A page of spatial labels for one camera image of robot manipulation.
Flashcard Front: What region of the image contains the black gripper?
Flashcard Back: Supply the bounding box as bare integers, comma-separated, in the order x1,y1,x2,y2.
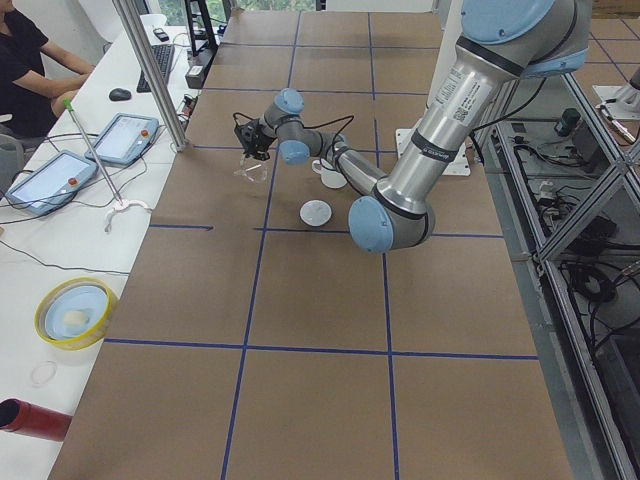
247,119,274,160

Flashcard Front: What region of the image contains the clear plastic funnel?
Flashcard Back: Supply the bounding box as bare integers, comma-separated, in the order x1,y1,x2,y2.
233,154,268,184

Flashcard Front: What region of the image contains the white enamel cup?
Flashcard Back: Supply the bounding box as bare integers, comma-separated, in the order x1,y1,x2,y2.
311,159,347,189

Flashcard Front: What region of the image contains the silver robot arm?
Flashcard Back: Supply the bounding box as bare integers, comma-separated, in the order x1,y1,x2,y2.
235,1,593,253

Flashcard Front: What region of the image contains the black computer box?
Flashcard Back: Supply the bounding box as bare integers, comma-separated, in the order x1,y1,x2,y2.
185,49,214,89

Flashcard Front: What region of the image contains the black keyboard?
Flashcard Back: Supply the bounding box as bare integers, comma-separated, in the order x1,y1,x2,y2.
135,43,177,94

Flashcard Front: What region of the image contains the far teach pendant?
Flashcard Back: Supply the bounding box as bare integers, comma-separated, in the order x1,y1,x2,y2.
92,113,159,166

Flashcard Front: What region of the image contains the teach pendant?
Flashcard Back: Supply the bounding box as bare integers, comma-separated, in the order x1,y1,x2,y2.
6,150,98,216
92,113,159,166

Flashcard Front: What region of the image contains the black computer mouse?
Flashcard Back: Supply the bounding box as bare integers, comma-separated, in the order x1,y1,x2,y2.
109,88,132,102

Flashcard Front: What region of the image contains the green tipped metal rod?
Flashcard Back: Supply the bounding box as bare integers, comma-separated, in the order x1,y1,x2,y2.
62,99,124,207

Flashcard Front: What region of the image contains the near teach pendant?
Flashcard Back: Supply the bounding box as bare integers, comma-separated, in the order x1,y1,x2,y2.
6,150,98,216

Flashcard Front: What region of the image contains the brown cardboard mat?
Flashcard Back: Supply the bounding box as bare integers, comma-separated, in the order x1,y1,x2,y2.
51,12,572,479

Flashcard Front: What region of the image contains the seated person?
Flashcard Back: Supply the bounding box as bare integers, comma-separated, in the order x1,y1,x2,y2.
1,1,94,138

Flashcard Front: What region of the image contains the yellow tape roll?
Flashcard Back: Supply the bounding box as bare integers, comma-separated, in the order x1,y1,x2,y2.
34,277,119,351

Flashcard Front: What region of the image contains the red bottle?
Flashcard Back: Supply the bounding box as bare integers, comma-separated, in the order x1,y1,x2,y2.
1,398,72,442

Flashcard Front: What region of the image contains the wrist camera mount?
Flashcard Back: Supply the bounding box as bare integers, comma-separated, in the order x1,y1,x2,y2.
234,121,255,154

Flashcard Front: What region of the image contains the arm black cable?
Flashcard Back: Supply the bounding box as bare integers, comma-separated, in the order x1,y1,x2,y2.
231,112,356,151

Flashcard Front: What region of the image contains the aluminium frame post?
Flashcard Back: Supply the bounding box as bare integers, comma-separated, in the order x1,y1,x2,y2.
112,0,187,152

